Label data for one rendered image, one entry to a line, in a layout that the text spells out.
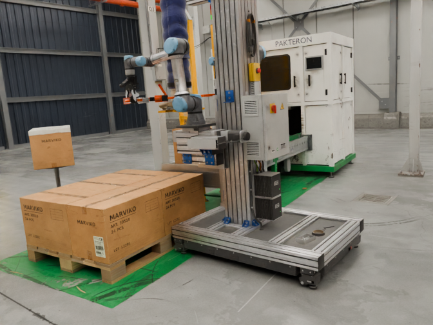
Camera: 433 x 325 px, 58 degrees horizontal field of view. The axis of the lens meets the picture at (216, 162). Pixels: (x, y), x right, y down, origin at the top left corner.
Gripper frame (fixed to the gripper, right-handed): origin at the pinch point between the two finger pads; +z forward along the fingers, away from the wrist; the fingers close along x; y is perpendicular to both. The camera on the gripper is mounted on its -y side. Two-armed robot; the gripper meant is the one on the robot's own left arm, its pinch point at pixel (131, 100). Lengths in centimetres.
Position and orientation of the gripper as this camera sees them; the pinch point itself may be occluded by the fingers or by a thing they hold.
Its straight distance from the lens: 328.8
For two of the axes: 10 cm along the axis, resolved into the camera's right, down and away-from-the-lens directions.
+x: -7.9, -0.5, 6.2
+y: 6.2, -1.8, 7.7
